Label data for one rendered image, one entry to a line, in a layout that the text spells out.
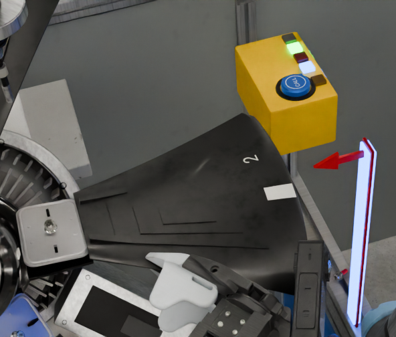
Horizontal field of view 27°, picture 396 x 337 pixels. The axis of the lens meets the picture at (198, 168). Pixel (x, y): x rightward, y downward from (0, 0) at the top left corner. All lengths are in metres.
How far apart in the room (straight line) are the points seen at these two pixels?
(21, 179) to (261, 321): 0.36
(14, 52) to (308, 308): 0.36
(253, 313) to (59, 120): 0.82
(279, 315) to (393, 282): 1.55
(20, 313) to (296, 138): 0.49
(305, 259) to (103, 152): 1.03
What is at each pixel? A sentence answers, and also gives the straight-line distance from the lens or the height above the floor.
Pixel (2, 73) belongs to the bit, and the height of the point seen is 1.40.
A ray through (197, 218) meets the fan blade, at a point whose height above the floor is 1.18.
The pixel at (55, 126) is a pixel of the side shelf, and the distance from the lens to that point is 1.49.
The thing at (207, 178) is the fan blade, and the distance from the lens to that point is 0.90.
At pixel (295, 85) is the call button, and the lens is 1.16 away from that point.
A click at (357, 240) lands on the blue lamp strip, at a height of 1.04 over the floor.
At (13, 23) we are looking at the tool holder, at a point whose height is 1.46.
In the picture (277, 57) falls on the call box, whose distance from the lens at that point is 1.23.
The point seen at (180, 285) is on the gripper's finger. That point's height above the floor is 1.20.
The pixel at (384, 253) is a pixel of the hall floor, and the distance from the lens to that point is 2.36.
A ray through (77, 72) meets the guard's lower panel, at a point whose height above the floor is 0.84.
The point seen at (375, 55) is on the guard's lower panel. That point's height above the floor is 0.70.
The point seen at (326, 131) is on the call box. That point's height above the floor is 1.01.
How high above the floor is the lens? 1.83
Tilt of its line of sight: 45 degrees down
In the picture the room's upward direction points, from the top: 7 degrees counter-clockwise
